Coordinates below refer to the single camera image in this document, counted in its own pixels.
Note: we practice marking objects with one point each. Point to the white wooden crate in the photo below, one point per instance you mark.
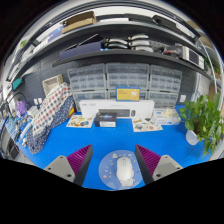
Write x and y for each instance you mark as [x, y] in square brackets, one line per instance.
[52, 85]

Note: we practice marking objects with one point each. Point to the yellow box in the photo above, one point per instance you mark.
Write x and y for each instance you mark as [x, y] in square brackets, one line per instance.
[127, 94]

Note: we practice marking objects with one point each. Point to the long white keyboard box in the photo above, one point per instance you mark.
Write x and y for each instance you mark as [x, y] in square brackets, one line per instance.
[90, 106]

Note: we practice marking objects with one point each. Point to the small black box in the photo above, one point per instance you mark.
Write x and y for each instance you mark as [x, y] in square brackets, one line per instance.
[105, 120]

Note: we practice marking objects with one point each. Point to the green plant in white pot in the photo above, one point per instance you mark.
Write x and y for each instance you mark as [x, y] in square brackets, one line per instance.
[203, 116]

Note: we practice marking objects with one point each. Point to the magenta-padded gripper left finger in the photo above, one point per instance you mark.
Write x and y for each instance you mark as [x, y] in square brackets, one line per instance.
[65, 166]

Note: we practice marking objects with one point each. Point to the blue white tissue box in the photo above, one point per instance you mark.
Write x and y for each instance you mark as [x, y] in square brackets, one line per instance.
[166, 118]

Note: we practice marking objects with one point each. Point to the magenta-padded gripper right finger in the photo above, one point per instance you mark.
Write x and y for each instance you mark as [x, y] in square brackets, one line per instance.
[160, 165]

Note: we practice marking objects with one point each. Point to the round blue bunny mouse pad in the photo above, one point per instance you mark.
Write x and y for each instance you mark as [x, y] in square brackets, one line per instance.
[106, 170]

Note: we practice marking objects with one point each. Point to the white wall socket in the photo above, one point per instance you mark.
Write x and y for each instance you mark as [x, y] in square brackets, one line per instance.
[182, 98]

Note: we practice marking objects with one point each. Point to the white computer mouse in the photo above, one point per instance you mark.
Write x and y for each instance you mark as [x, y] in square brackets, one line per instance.
[125, 170]

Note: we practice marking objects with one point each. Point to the printed sticker sheet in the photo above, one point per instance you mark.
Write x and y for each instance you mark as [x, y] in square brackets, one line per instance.
[146, 125]
[80, 121]

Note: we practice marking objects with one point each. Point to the polka dot patterned cloth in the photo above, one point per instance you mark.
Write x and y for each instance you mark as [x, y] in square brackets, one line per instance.
[50, 113]

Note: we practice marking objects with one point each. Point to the dark shelf unit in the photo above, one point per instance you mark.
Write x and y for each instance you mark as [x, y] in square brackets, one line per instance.
[110, 31]

